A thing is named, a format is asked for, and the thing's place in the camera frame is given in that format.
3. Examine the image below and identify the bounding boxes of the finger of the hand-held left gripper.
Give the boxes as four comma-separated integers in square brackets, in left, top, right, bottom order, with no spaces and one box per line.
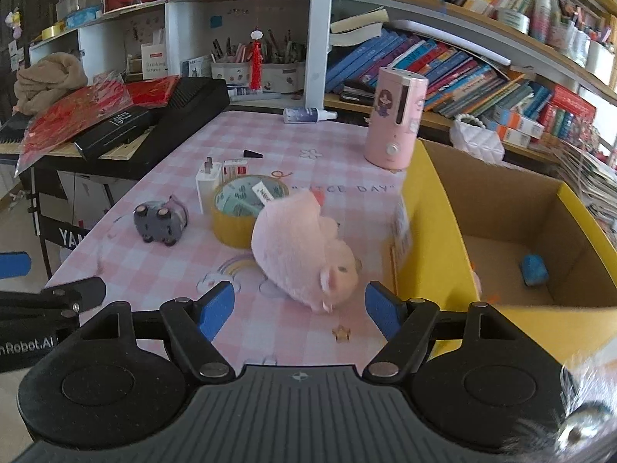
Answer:
[0,252,32,280]
[0,278,107,323]

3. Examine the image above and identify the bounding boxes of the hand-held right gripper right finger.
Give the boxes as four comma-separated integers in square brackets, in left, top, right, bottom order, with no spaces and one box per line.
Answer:
[361,281,519,384]

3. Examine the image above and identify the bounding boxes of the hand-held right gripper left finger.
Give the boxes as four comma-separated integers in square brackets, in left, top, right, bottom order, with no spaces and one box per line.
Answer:
[77,280,237,383]

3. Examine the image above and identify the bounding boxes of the yellow cardboard box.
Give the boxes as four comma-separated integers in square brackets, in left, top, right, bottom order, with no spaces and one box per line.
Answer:
[381,137,617,365]

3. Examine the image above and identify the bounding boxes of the pink plush pig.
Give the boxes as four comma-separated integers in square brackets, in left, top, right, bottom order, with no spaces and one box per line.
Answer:
[251,189,363,314]

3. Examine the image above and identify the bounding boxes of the mint green stapler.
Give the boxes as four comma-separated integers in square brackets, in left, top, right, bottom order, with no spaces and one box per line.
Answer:
[219,188,264,216]

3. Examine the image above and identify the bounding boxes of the pink checked tablecloth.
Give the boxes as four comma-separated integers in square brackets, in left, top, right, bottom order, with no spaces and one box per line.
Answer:
[45,110,421,368]

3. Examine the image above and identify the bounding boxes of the black keyboard stand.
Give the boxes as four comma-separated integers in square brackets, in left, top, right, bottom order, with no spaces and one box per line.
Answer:
[30,154,93,278]

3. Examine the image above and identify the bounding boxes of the yellow tape roll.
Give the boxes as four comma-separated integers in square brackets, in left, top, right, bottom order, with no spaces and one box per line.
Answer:
[212,174,291,250]

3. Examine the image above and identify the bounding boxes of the grey toy car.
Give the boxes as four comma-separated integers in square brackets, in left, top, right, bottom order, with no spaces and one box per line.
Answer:
[133,195,190,247]

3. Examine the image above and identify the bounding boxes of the white charger plug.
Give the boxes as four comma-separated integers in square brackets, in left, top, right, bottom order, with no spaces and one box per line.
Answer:
[195,157,224,214]

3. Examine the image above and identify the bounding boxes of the small white labelled packet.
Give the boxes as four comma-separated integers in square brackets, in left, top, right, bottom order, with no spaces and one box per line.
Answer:
[253,180,276,206]

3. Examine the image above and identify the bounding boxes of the small white red box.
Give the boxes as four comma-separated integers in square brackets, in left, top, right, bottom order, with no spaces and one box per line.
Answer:
[223,159,249,182]

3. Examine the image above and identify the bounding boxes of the small blue object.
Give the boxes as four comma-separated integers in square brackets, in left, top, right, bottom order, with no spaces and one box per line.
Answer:
[520,253,551,287]

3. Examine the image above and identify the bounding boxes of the long black box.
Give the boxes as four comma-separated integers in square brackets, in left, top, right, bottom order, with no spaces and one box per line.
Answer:
[74,106,153,160]

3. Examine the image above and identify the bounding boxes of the beige towel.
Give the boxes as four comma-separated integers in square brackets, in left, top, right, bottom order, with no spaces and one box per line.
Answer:
[13,52,88,115]

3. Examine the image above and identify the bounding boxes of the pink cylindrical appliance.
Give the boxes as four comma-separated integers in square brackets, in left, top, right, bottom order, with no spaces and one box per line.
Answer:
[363,66,430,171]

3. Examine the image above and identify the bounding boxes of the white quilted pearl bag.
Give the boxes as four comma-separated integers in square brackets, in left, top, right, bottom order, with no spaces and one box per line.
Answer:
[450,113,506,164]

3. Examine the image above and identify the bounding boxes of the black keyboard case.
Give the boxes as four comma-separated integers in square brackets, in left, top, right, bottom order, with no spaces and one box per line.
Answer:
[29,76,231,180]

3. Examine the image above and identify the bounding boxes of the white spray bottle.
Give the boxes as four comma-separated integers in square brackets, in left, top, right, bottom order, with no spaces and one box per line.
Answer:
[283,107,337,125]

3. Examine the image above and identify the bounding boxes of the dark wallet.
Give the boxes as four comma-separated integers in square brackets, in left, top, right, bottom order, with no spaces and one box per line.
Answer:
[339,78,383,107]

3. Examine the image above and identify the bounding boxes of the red envelopes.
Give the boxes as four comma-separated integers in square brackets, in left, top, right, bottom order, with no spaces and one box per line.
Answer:
[126,76,182,107]

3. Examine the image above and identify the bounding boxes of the furry pompom with metal ball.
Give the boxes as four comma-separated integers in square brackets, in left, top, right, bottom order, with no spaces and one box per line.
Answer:
[501,354,617,463]

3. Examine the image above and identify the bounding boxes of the gold ribbon roll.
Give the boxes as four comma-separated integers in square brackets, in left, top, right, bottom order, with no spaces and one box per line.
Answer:
[40,21,69,42]

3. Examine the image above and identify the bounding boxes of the white pen holder box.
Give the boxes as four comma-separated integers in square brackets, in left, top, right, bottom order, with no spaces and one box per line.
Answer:
[211,39,306,94]

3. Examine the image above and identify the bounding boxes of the small printed card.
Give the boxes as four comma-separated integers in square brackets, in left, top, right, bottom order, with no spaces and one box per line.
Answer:
[182,55,213,78]

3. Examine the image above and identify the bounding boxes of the white straws box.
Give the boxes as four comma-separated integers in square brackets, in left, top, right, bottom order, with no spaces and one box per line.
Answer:
[141,42,167,80]

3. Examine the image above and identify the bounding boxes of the stack of magazines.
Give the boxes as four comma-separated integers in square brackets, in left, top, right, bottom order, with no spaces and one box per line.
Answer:
[550,137,617,220]

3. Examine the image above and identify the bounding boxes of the red tassel ornament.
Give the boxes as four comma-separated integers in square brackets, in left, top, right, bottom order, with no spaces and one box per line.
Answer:
[248,30,265,92]

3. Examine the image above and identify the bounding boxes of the row of colourful books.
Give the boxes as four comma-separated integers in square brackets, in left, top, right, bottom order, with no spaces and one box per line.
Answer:
[325,29,601,151]

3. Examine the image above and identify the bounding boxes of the white shelf unit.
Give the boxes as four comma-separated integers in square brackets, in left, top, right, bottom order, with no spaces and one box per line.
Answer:
[28,0,617,165]

